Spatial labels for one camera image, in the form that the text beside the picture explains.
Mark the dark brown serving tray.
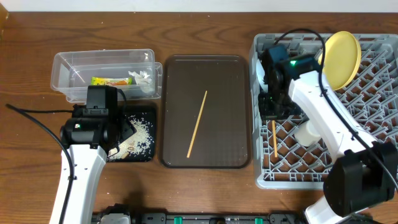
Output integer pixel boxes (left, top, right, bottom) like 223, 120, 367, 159
159, 55, 251, 169

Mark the clear plastic waste bin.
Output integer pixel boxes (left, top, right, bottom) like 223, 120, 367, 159
50, 49, 163, 103

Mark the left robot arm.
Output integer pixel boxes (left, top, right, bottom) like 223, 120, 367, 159
50, 106, 134, 223

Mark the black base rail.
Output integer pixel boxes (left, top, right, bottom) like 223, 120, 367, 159
91, 203, 306, 224

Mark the pale green cup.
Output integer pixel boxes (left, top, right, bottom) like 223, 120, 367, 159
294, 120, 321, 147

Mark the yellow plate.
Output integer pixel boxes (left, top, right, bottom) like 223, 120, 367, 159
318, 31, 361, 90

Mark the grey dishwasher rack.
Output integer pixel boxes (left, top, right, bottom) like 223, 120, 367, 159
248, 33, 398, 190

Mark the black waste tray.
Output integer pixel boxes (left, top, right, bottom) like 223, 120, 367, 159
107, 106, 157, 162

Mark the spilled rice pile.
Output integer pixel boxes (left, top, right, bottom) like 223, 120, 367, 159
107, 113, 155, 162

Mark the light blue bowl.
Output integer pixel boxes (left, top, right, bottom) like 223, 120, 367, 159
256, 59, 268, 93

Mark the green orange snack wrapper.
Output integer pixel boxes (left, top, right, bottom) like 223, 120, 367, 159
91, 77, 132, 86

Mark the white tissue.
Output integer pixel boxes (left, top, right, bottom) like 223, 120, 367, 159
128, 71, 152, 93

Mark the wooden chopstick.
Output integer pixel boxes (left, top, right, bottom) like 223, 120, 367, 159
271, 120, 278, 158
186, 90, 208, 158

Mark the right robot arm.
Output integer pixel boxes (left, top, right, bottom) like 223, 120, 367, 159
256, 55, 397, 223

